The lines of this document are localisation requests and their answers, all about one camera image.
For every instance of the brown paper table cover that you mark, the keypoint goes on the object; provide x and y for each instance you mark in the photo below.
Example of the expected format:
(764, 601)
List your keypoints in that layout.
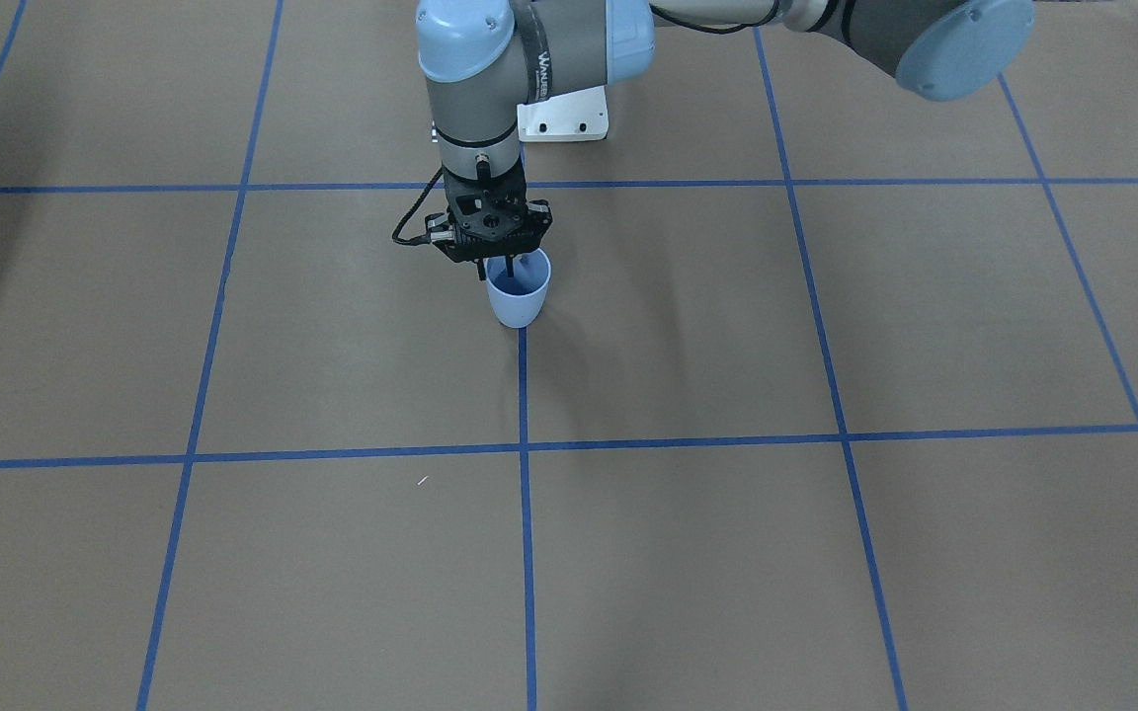
(833, 403)

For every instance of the light blue plastic cup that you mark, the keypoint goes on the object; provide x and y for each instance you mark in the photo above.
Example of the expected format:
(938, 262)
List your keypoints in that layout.
(517, 302)

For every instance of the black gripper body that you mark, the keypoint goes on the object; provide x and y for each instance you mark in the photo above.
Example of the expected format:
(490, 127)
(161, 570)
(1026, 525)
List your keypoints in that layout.
(541, 219)

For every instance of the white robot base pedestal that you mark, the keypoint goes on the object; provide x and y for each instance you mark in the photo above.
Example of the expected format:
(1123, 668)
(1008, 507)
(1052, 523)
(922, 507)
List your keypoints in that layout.
(581, 116)

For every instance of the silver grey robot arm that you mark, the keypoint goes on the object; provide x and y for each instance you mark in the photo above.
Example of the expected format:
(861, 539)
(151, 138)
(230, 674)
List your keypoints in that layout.
(482, 60)

